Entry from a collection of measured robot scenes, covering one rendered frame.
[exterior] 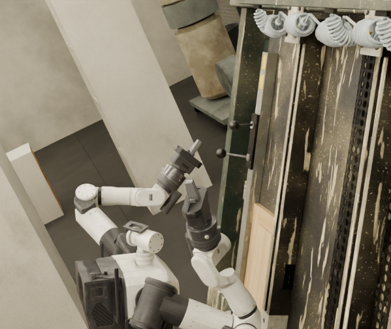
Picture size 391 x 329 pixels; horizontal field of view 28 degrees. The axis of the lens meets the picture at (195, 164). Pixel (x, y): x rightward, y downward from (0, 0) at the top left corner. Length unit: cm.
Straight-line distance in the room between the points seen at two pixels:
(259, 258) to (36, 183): 512
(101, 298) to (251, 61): 112
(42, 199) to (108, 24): 216
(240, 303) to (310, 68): 74
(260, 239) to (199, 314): 58
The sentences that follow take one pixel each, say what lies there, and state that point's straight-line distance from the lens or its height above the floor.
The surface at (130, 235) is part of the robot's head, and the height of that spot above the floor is 144.
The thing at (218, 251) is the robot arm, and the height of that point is 141.
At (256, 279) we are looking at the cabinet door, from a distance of 280.
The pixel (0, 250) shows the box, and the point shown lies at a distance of 506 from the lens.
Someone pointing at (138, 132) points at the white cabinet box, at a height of 72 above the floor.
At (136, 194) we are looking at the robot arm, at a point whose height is 143.
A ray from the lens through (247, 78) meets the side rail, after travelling 299.
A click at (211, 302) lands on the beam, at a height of 84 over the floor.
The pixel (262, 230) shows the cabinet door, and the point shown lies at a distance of 276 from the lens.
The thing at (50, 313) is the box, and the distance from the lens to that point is 524.
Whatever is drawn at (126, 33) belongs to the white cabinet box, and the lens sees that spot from 639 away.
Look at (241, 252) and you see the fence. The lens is 288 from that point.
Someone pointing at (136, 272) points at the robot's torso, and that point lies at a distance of 243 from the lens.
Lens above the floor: 232
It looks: 18 degrees down
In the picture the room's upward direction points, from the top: 24 degrees counter-clockwise
